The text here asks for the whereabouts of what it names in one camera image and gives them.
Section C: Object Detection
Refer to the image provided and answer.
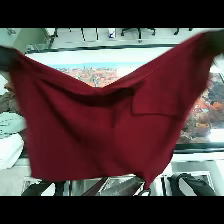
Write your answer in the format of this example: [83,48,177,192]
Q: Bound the red shirt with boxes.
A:
[7,30,218,191]

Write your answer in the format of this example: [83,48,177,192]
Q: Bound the black office chair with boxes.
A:
[120,27,158,40]

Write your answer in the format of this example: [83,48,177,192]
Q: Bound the pale green garment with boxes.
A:
[0,111,28,140]

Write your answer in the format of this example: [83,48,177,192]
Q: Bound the brown garment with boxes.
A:
[0,91,21,115]

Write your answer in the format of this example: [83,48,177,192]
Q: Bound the white garment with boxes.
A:
[0,132,25,171]

